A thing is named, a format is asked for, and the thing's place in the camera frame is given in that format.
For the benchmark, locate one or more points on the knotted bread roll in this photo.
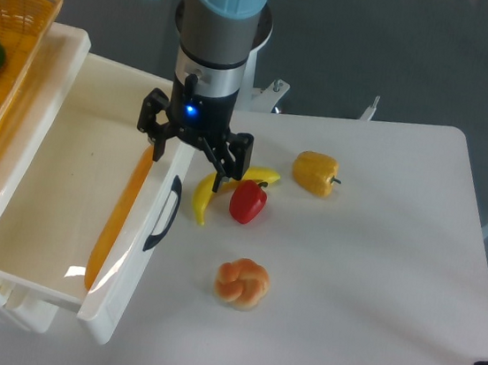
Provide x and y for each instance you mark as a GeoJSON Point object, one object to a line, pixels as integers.
{"type": "Point", "coordinates": [242, 284]}

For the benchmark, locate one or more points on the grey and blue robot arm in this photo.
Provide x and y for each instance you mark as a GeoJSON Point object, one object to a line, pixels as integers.
{"type": "Point", "coordinates": [215, 39]}

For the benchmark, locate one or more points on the red bell pepper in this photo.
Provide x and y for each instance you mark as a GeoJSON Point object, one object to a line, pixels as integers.
{"type": "Point", "coordinates": [248, 200]}

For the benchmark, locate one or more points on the orange baguette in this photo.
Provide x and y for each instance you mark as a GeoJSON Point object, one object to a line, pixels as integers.
{"type": "Point", "coordinates": [118, 217]}

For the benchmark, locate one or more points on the white drawer cabinet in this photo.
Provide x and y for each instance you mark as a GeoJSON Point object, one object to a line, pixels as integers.
{"type": "Point", "coordinates": [60, 56]}

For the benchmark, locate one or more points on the yellow bell pepper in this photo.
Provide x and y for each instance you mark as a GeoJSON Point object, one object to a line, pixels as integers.
{"type": "Point", "coordinates": [316, 172]}

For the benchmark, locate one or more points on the white drawer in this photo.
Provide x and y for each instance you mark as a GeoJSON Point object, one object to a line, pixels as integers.
{"type": "Point", "coordinates": [60, 207]}

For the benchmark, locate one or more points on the yellow banana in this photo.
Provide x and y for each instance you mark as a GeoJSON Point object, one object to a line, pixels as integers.
{"type": "Point", "coordinates": [204, 193]}

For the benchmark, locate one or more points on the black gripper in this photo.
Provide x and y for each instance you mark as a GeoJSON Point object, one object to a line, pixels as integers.
{"type": "Point", "coordinates": [199, 121]}

